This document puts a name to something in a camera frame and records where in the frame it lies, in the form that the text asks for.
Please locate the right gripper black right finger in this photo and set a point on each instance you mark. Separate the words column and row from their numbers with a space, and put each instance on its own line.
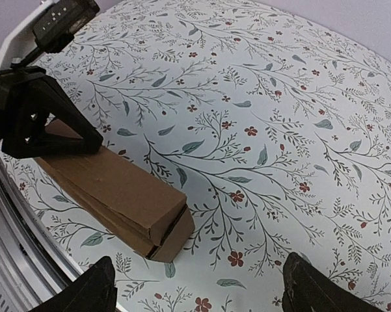
column 307, row 289

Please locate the front aluminium rail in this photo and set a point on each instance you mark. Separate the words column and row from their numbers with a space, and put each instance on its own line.
column 38, row 236

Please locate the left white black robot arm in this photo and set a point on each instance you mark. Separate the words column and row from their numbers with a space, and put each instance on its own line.
column 20, row 42

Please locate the floral patterned table mat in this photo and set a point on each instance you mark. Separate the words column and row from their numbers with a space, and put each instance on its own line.
column 277, row 129

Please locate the brown cardboard box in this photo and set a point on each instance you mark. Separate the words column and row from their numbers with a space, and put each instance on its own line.
column 144, row 212

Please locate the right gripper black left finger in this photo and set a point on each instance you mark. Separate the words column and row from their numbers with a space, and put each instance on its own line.
column 94, row 290

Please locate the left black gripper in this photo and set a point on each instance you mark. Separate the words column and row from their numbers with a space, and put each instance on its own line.
column 43, row 121

